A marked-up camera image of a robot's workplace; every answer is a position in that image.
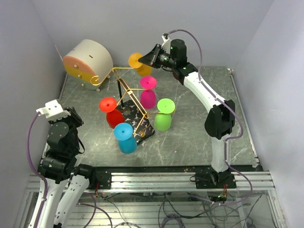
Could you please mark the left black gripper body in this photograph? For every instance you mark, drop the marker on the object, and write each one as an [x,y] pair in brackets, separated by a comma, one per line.
[73,120]

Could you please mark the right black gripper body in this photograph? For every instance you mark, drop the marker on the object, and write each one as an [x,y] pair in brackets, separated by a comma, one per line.
[162,59]

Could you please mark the orange plastic wine glass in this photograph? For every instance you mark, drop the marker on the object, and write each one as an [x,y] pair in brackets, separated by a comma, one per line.
[141,69]

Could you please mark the magenta plastic wine glass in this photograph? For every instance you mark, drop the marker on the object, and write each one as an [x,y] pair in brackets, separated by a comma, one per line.
[148,96]

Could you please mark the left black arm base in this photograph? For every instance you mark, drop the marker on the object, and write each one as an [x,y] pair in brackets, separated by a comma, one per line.
[99,179]

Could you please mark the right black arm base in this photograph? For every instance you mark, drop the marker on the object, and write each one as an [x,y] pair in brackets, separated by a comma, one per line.
[213,180]

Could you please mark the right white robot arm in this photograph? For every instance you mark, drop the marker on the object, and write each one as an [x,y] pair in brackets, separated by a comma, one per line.
[220,121]

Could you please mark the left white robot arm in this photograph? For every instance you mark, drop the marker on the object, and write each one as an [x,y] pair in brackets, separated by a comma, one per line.
[59,171]

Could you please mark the red plastic wine glass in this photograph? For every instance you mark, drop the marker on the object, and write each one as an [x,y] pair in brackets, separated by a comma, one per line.
[113,116]

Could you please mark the blue plastic wine glass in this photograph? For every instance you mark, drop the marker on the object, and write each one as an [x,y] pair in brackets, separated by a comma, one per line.
[123,132]

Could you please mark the green plastic wine glass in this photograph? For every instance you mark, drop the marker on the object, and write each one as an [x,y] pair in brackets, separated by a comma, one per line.
[163,118]

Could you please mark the round beige drawer cabinet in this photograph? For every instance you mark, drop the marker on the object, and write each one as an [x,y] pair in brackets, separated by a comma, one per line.
[89,64]

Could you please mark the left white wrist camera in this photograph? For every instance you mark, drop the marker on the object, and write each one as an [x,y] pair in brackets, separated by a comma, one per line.
[53,111]

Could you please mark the gold wire wine glass rack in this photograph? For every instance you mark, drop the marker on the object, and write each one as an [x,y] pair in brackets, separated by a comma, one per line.
[131,108]

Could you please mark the aluminium rail frame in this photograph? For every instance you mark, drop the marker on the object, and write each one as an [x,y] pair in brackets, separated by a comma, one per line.
[162,200]

